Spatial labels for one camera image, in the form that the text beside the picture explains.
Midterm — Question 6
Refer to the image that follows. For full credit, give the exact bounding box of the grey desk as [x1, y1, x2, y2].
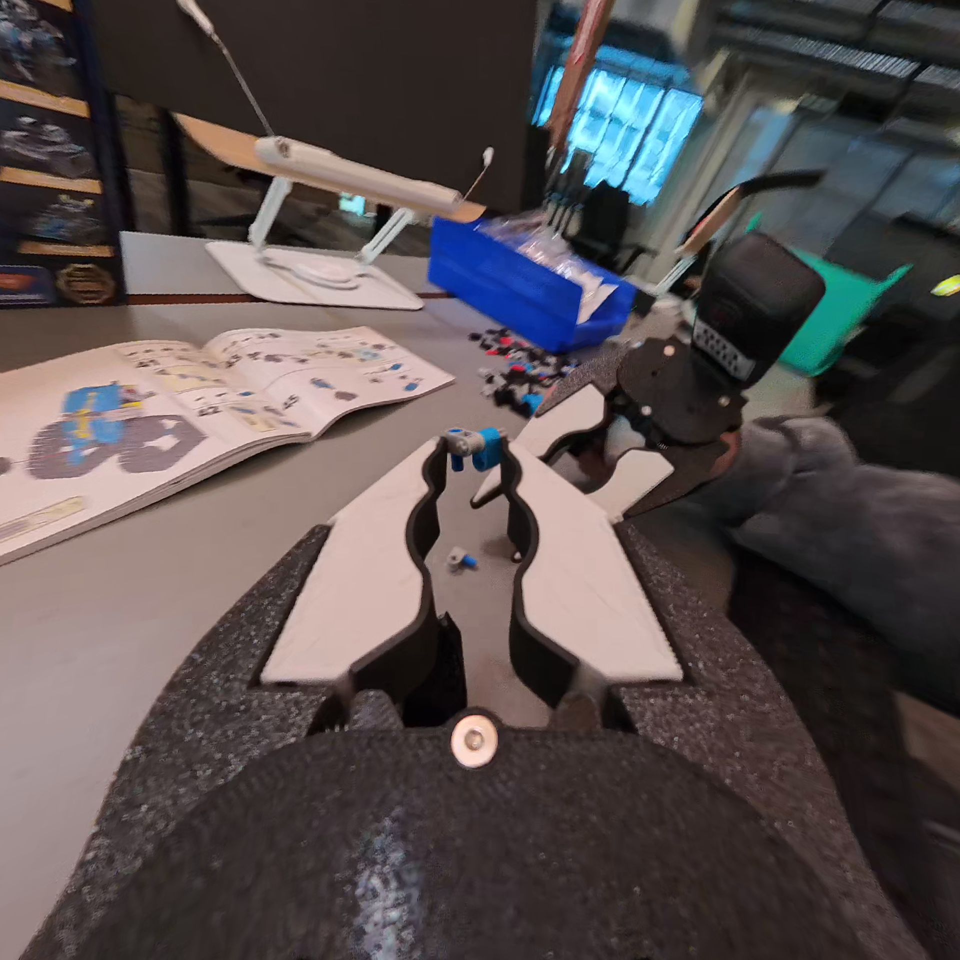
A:
[0, 228, 751, 960]

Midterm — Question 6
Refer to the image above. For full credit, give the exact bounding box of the large window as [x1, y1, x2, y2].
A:
[531, 63, 706, 210]

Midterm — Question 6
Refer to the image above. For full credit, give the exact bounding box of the white laptop stand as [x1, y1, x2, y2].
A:
[174, 0, 498, 312]

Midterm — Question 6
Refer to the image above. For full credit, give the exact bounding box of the pile of building pieces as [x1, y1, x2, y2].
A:
[466, 324, 585, 419]

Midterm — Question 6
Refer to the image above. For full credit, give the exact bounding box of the blue storage bin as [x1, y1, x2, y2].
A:
[426, 216, 639, 355]

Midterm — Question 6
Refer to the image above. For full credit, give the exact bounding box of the dark blue toy set box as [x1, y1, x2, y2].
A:
[0, 0, 127, 310]

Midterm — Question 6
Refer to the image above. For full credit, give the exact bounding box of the black office chair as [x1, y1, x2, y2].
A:
[573, 180, 633, 260]

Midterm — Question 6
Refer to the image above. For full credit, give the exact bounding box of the teal plastic object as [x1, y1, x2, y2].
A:
[744, 212, 915, 378]

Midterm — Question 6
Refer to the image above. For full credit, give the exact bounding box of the instruction booklet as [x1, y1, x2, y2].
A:
[0, 324, 457, 569]

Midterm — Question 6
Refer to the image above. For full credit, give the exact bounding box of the person's right forearm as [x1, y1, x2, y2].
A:
[712, 414, 960, 654]

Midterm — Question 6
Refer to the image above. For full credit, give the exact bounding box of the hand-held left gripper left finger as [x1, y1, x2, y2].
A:
[259, 438, 450, 706]

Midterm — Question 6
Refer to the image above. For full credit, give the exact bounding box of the wooden post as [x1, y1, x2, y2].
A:
[546, 0, 618, 155]

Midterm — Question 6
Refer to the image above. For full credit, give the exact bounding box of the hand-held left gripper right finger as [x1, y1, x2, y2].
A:
[499, 442, 685, 711]

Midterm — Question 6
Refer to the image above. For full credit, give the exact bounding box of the clear plastic packaging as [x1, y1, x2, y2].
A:
[474, 208, 625, 320]

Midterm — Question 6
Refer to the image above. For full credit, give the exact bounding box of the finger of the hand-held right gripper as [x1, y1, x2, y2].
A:
[471, 446, 676, 526]
[517, 382, 609, 462]

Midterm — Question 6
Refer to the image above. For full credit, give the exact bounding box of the black partition panel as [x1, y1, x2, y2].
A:
[88, 0, 555, 235]

